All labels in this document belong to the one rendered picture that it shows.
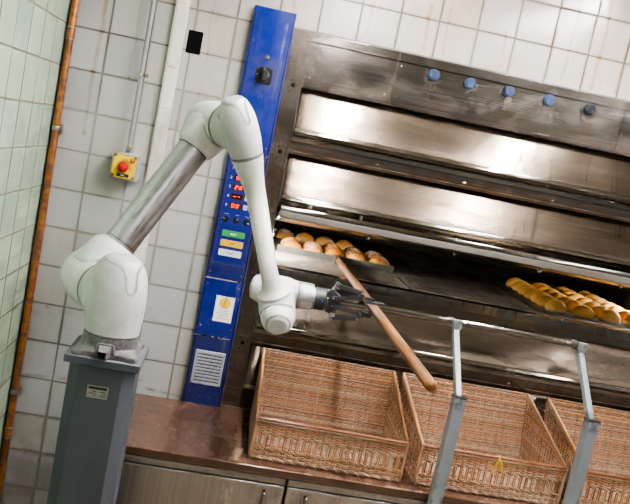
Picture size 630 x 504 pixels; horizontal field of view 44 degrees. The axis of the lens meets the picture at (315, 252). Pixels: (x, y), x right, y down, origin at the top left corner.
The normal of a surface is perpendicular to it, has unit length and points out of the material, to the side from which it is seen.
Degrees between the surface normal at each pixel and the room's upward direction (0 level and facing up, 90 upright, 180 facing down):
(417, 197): 70
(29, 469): 90
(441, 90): 90
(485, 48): 90
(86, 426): 90
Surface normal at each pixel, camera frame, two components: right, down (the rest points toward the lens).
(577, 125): 0.08, 0.15
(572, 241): 0.15, -0.19
